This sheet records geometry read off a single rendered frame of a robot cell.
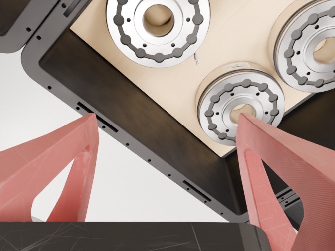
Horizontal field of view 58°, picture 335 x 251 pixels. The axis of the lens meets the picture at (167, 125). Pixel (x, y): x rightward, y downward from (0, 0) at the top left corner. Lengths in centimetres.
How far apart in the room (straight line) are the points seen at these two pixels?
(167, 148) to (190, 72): 10
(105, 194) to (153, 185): 11
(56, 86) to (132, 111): 9
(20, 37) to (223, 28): 20
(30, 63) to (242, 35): 22
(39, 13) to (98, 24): 11
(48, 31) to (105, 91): 9
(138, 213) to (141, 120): 43
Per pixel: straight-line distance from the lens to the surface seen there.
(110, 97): 31
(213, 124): 37
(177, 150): 34
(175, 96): 38
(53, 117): 58
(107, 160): 62
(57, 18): 25
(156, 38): 31
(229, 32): 36
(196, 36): 32
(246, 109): 39
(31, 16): 26
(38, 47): 26
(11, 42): 27
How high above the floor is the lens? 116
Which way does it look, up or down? 56 degrees down
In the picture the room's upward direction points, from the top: 177 degrees clockwise
